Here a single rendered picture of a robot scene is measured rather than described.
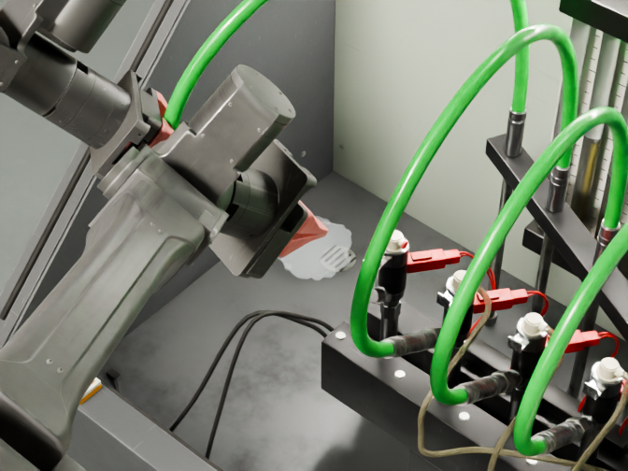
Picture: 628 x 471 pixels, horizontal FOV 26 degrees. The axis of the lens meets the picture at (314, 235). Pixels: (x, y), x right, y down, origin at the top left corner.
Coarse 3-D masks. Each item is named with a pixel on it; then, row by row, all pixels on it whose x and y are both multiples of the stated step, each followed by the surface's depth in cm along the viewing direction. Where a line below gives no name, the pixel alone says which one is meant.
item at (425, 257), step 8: (408, 256) 133; (416, 256) 132; (424, 256) 132; (432, 256) 133; (440, 256) 133; (448, 256) 133; (456, 256) 133; (408, 264) 132; (416, 264) 132; (424, 264) 132; (432, 264) 133; (440, 264) 133; (408, 272) 133
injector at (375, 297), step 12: (396, 252) 130; (396, 264) 131; (384, 276) 132; (396, 276) 132; (384, 288) 133; (396, 288) 133; (372, 300) 132; (384, 300) 133; (396, 300) 135; (384, 312) 137; (396, 312) 137; (384, 324) 138; (396, 324) 138; (384, 336) 139
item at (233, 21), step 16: (256, 0) 112; (512, 0) 127; (240, 16) 113; (224, 32) 113; (208, 48) 114; (528, 48) 132; (192, 64) 114; (528, 64) 134; (192, 80) 115; (528, 80) 135; (176, 96) 116; (176, 112) 116; (512, 112) 138; (176, 128) 118
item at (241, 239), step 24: (264, 168) 110; (288, 168) 108; (240, 192) 105; (264, 192) 107; (288, 192) 108; (240, 216) 105; (264, 216) 107; (216, 240) 111; (240, 240) 110; (264, 240) 108; (240, 264) 109
